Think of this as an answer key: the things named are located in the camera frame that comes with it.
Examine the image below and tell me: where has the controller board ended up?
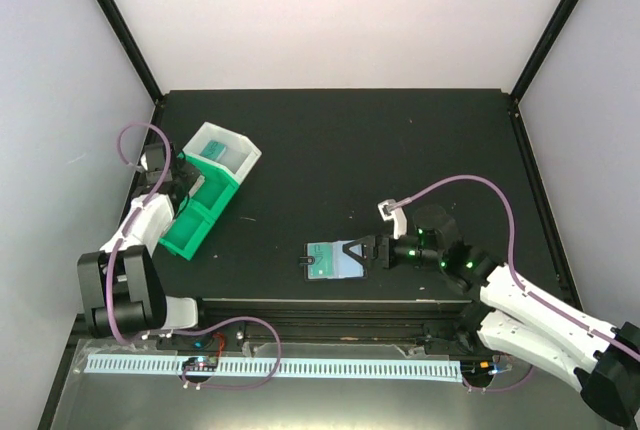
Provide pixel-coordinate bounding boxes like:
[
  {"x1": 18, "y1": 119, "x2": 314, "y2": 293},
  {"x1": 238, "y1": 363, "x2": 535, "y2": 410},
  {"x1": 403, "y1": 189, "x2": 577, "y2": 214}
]
[
  {"x1": 460, "y1": 358, "x2": 505, "y2": 377},
  {"x1": 181, "y1": 356, "x2": 219, "y2": 375}
]

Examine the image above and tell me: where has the teal card in white bin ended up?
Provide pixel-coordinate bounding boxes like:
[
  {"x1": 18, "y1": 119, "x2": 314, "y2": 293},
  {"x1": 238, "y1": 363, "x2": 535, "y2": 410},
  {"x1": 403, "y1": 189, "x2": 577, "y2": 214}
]
[{"x1": 200, "y1": 140, "x2": 227, "y2": 161}]

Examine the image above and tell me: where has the left controller board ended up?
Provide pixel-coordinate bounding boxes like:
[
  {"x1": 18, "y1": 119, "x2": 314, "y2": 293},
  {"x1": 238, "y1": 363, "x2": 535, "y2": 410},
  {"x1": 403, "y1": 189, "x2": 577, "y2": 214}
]
[{"x1": 181, "y1": 356, "x2": 219, "y2": 375}]

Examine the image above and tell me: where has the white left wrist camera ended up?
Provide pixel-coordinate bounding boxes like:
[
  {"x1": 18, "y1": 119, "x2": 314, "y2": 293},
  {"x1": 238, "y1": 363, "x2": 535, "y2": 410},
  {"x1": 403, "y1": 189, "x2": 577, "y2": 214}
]
[{"x1": 134, "y1": 153, "x2": 148, "y2": 173}]

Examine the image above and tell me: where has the white slotted cable duct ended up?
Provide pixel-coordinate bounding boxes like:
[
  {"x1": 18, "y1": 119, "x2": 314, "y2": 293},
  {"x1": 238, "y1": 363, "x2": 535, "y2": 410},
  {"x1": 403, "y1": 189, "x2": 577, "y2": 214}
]
[{"x1": 84, "y1": 354, "x2": 463, "y2": 383}]

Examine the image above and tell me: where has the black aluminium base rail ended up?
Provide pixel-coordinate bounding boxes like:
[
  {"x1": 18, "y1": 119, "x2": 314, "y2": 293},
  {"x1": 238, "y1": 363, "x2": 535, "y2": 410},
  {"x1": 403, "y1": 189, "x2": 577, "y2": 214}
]
[{"x1": 74, "y1": 299, "x2": 516, "y2": 351}]

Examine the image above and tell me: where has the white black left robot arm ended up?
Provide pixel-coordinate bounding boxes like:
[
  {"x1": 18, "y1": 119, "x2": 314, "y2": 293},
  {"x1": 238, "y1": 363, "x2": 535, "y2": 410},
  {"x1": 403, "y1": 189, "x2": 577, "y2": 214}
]
[{"x1": 77, "y1": 143, "x2": 215, "y2": 349}]

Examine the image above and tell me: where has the black frame post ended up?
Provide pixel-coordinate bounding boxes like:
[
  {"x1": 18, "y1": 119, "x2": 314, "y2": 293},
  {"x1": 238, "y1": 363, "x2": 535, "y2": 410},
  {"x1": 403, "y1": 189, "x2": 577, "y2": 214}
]
[
  {"x1": 95, "y1": 0, "x2": 164, "y2": 104},
  {"x1": 510, "y1": 0, "x2": 580, "y2": 104}
]

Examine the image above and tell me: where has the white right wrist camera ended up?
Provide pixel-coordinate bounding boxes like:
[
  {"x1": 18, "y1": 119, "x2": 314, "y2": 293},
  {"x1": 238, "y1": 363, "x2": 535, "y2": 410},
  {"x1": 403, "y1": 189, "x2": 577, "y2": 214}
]
[{"x1": 377, "y1": 199, "x2": 408, "y2": 240}]

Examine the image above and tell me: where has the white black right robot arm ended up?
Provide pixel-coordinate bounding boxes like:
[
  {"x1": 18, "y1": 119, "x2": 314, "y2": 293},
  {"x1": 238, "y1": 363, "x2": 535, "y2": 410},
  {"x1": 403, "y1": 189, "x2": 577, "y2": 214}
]
[{"x1": 342, "y1": 201, "x2": 639, "y2": 429}]

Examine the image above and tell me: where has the right controller board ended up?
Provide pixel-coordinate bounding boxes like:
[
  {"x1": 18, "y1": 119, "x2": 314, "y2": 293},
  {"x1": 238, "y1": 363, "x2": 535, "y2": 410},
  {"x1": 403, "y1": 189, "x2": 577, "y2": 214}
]
[{"x1": 460, "y1": 358, "x2": 505, "y2": 377}]

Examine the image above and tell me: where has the green bin middle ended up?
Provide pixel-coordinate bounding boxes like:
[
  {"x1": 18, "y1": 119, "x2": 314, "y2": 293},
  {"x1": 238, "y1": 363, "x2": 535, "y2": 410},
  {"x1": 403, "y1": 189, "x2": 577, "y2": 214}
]
[{"x1": 179, "y1": 152, "x2": 239, "y2": 221}]

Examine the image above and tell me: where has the white bin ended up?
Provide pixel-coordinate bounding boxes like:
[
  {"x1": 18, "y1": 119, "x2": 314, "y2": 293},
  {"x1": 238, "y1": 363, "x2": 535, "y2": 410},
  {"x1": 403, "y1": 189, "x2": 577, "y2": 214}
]
[{"x1": 183, "y1": 122, "x2": 262, "y2": 185}]

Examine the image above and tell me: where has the green bin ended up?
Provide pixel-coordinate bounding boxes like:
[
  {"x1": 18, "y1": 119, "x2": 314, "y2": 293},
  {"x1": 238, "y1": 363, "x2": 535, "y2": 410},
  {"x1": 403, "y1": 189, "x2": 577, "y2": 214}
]
[
  {"x1": 159, "y1": 201, "x2": 215, "y2": 261},
  {"x1": 179, "y1": 152, "x2": 239, "y2": 221}
]

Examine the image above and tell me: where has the white patterned card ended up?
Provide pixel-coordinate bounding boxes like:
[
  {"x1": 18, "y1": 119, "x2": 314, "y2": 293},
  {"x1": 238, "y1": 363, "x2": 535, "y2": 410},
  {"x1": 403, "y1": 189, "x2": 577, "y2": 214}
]
[{"x1": 189, "y1": 175, "x2": 205, "y2": 198}]

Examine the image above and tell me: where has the green bin near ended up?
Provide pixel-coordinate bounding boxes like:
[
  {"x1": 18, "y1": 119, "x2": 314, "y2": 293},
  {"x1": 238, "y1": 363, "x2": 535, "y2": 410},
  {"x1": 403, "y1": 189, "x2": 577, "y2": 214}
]
[{"x1": 159, "y1": 201, "x2": 215, "y2": 261}]

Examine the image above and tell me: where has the black left frame post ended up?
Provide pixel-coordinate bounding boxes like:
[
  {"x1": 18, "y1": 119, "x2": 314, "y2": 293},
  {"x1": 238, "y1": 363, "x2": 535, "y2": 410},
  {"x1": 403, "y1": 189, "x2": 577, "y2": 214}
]
[{"x1": 95, "y1": 0, "x2": 164, "y2": 104}]

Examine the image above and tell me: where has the black right frame post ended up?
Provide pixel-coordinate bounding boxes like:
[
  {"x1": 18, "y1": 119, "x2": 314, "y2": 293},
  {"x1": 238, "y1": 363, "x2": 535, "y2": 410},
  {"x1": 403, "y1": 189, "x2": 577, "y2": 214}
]
[{"x1": 510, "y1": 0, "x2": 580, "y2": 104}]

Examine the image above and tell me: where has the teal card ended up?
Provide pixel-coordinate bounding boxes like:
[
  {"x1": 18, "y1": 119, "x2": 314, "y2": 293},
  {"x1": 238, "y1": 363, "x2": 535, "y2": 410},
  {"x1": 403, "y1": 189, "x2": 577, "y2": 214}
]
[
  {"x1": 200, "y1": 140, "x2": 227, "y2": 161},
  {"x1": 306, "y1": 242, "x2": 337, "y2": 280}
]

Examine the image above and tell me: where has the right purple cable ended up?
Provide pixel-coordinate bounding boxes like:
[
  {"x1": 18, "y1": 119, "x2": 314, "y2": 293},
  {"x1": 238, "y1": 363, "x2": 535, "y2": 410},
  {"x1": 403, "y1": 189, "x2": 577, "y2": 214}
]
[{"x1": 389, "y1": 174, "x2": 640, "y2": 394}]

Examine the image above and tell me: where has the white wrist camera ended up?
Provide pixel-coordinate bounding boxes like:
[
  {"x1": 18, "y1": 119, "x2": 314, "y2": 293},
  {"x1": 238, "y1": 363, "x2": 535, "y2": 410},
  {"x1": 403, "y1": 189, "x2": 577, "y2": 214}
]
[
  {"x1": 377, "y1": 199, "x2": 408, "y2": 240},
  {"x1": 134, "y1": 153, "x2": 148, "y2": 173}
]

